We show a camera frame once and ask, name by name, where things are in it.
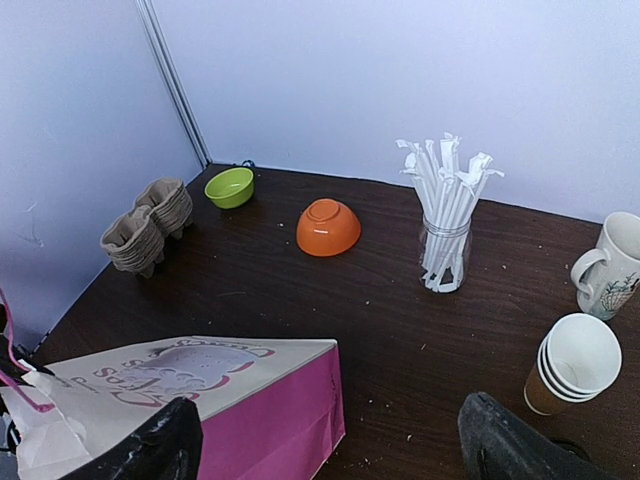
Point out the orange plastic bowl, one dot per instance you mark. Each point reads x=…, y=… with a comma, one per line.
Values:
x=326, y=228

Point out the paper cakes bag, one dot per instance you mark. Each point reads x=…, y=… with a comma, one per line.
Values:
x=269, y=408

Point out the white stirrers in holder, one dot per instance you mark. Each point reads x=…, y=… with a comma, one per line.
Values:
x=448, y=193

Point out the green plastic bowl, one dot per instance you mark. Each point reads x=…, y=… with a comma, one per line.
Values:
x=231, y=188

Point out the white ceramic mug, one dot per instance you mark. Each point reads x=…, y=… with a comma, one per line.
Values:
x=607, y=276

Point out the left aluminium frame post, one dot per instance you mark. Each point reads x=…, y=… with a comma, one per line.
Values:
x=170, y=78

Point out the stack of brown paper cups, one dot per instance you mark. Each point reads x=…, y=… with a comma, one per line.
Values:
x=578, y=359

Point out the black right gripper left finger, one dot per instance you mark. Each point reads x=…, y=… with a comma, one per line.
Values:
x=167, y=446

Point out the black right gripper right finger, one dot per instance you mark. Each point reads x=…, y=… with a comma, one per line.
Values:
x=496, y=444

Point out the cardboard cup carrier stack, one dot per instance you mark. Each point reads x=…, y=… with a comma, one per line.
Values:
x=135, y=241

